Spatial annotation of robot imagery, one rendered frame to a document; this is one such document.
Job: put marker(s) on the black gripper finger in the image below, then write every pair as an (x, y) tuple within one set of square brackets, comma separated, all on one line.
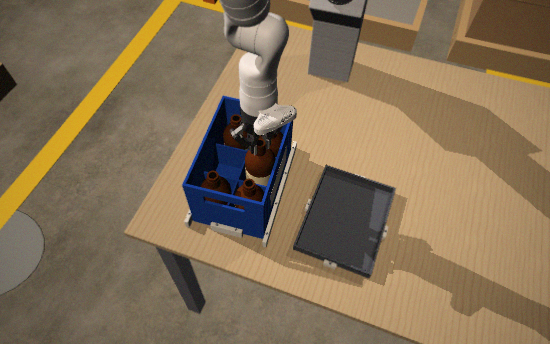
[(267, 137), (250, 142)]

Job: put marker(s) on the brown glass bottle with cream label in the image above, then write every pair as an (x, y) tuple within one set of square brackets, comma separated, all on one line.
[(259, 167)]

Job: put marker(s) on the dark blue crate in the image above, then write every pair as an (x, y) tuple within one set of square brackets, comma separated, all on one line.
[(213, 155)]

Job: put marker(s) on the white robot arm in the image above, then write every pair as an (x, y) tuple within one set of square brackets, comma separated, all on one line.
[(258, 91)]

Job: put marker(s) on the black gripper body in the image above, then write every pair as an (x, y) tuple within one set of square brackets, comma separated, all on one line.
[(248, 122)]

